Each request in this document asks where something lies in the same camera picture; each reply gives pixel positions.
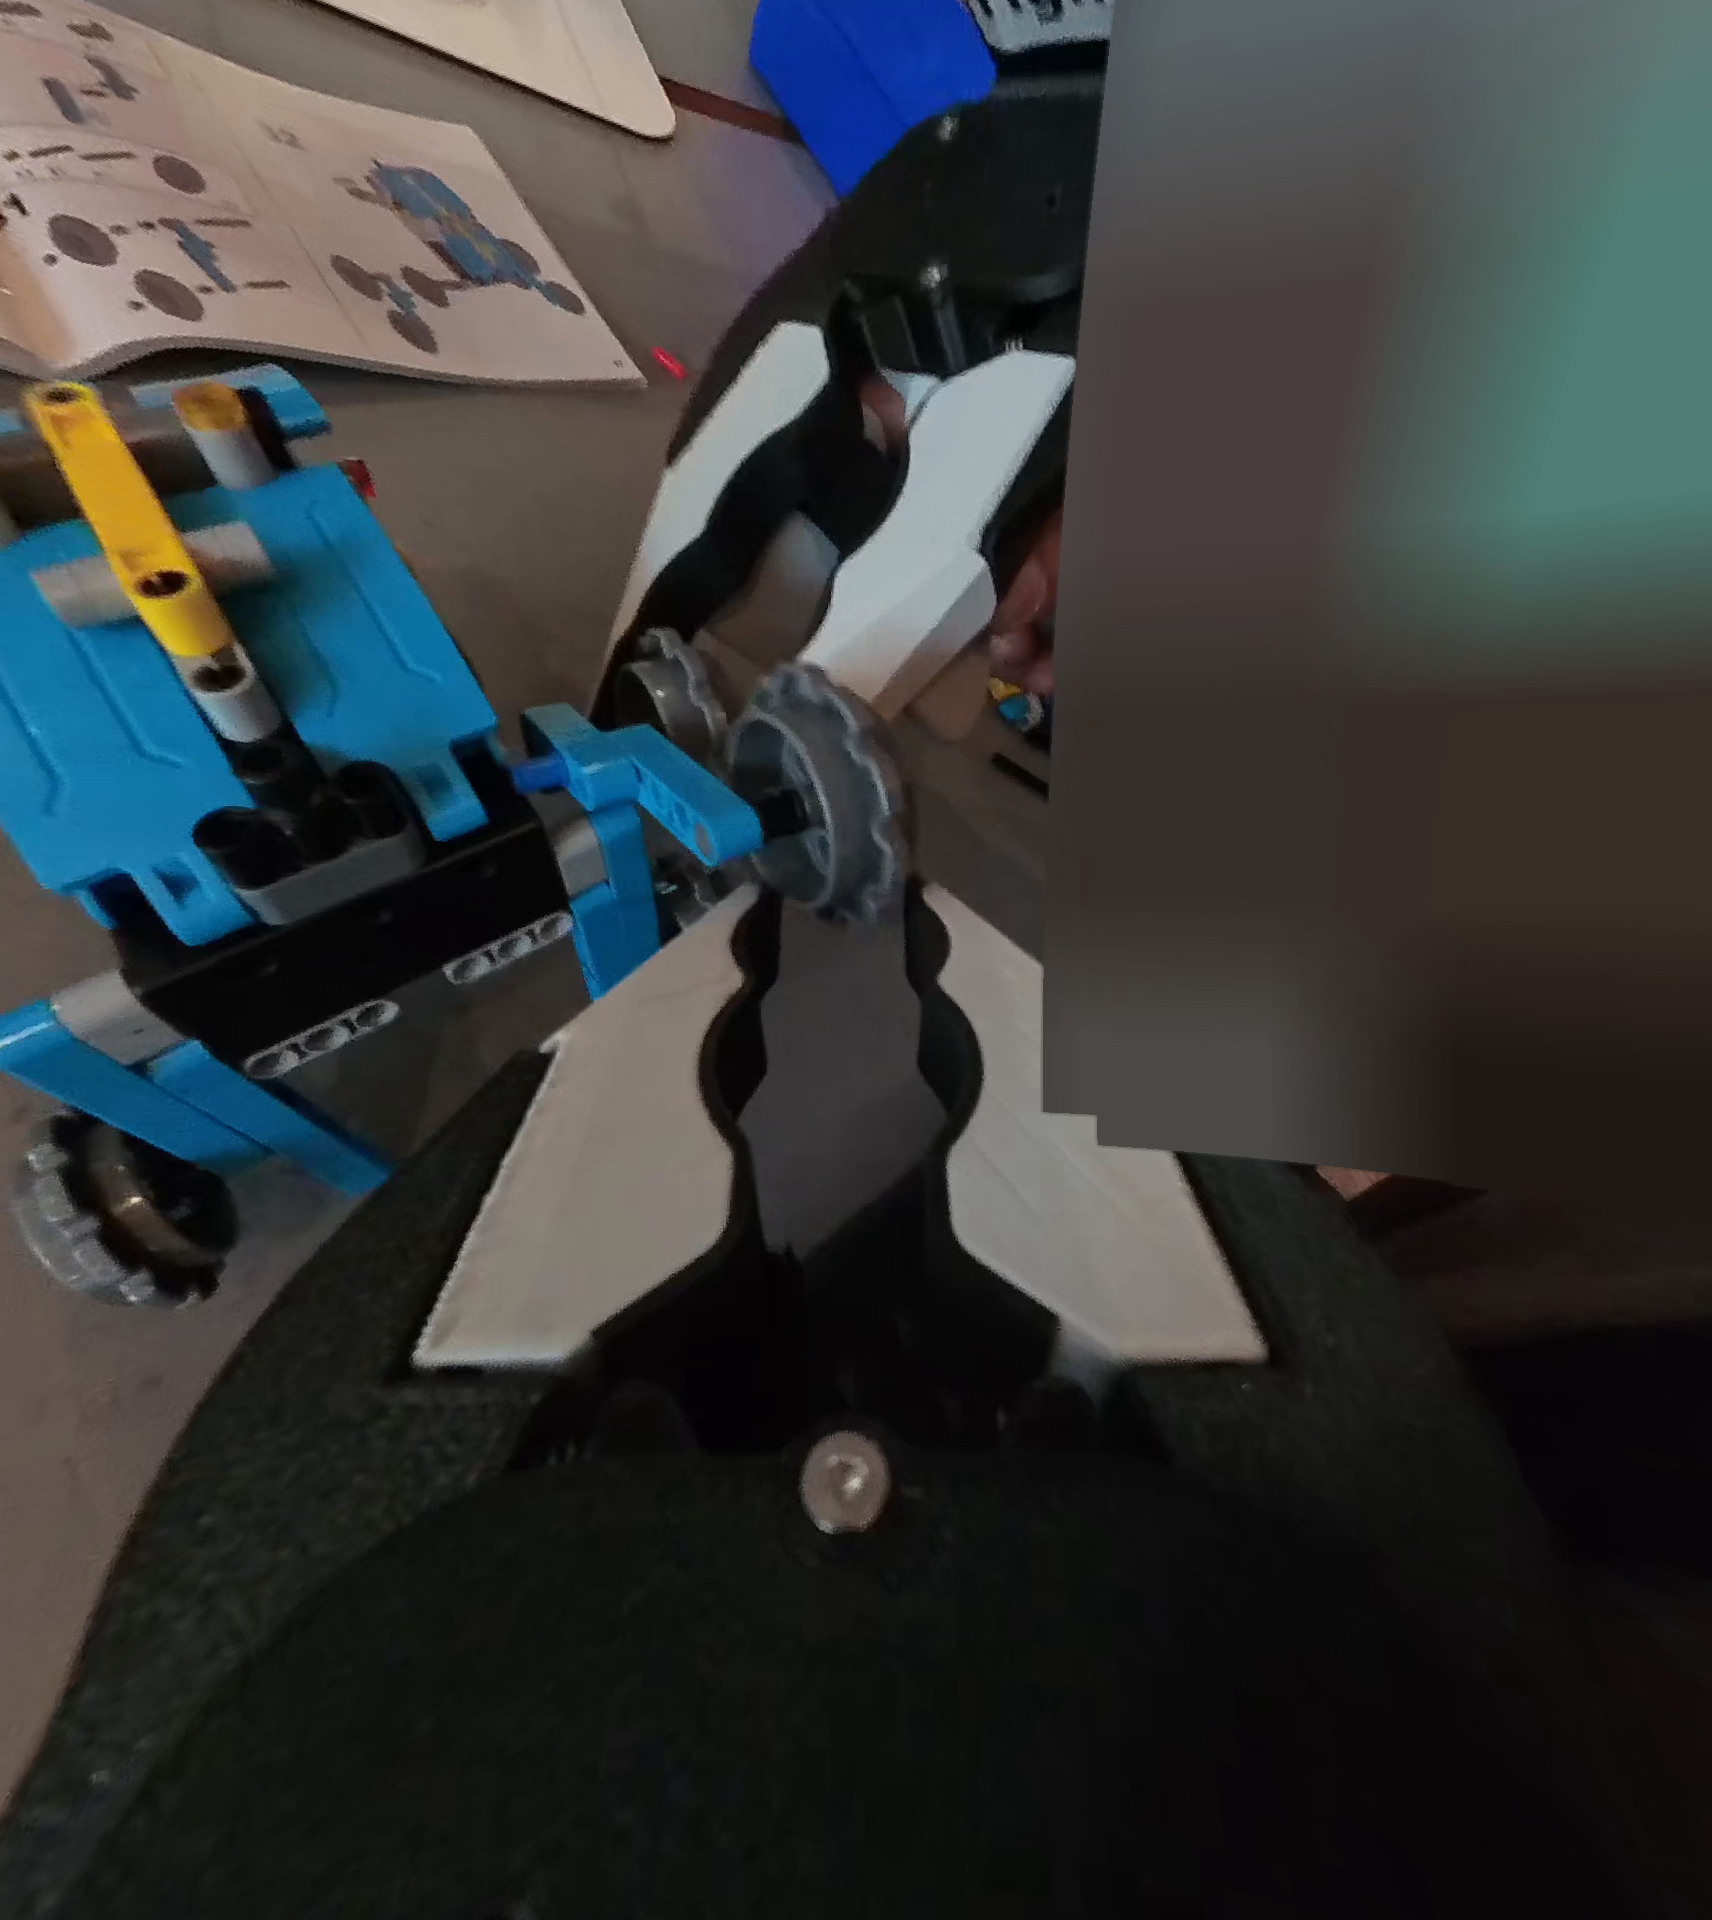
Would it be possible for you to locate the open instruction booklet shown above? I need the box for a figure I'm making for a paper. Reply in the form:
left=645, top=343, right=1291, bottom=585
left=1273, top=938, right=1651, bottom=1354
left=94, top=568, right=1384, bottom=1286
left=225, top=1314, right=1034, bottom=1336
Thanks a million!
left=0, top=0, right=648, bottom=396

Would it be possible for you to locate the person's right hand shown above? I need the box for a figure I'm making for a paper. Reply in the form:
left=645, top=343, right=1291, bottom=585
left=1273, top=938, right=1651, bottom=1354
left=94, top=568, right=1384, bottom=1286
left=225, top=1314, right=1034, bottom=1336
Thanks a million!
left=987, top=506, right=1063, bottom=701

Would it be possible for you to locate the grey desk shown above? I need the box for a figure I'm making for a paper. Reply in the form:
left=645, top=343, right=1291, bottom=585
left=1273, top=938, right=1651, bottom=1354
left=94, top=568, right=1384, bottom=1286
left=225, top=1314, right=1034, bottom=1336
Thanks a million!
left=0, top=0, right=1067, bottom=1920

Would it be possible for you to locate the blue yellow brick toy vehicle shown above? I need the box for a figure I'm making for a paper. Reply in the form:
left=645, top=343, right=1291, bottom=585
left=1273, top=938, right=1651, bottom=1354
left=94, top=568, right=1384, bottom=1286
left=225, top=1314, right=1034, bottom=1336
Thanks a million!
left=0, top=374, right=917, bottom=1310

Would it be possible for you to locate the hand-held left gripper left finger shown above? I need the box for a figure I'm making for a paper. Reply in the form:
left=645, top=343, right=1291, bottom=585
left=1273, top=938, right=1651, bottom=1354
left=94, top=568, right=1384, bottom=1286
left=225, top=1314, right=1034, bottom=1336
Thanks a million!
left=410, top=882, right=786, bottom=1374

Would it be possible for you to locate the blue plastic bin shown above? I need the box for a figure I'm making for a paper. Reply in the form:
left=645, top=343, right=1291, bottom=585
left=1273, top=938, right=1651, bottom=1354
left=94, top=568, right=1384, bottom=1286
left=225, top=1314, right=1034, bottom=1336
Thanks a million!
left=748, top=0, right=1000, bottom=200

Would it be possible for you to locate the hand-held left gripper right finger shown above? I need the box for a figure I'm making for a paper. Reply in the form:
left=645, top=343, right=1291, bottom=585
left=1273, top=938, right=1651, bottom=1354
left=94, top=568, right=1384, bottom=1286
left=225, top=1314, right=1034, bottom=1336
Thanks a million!
left=904, top=882, right=1271, bottom=1370

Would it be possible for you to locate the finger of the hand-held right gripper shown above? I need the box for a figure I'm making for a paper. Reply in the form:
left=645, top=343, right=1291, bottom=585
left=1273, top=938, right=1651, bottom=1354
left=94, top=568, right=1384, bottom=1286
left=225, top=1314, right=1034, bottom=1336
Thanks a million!
left=807, top=353, right=1077, bottom=717
left=591, top=318, right=838, bottom=714

